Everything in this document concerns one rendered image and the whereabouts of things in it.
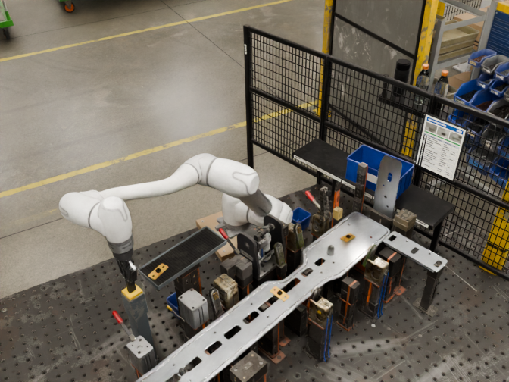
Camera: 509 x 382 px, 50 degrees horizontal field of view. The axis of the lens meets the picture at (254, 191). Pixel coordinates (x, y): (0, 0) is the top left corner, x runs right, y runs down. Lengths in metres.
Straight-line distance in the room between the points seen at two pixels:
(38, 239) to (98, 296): 1.61
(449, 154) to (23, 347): 2.17
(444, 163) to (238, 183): 1.07
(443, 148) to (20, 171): 3.65
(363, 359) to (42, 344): 1.45
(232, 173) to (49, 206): 2.64
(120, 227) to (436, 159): 1.59
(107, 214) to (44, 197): 2.91
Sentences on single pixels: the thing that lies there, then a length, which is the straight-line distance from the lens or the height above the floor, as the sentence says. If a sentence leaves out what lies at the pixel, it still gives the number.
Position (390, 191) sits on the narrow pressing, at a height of 1.16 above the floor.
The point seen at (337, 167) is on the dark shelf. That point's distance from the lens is 2.98.
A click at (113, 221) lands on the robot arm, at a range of 1.89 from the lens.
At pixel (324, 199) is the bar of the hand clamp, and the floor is 1.15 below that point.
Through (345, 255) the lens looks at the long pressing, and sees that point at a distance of 2.51.
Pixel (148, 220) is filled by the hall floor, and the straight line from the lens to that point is 4.28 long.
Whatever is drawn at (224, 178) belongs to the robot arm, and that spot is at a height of 1.42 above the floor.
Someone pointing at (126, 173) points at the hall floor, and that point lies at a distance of 4.81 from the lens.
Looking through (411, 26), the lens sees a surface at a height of 1.25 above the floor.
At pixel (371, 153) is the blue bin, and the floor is 1.13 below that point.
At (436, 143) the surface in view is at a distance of 2.75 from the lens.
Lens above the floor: 2.76
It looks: 38 degrees down
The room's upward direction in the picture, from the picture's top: 1 degrees counter-clockwise
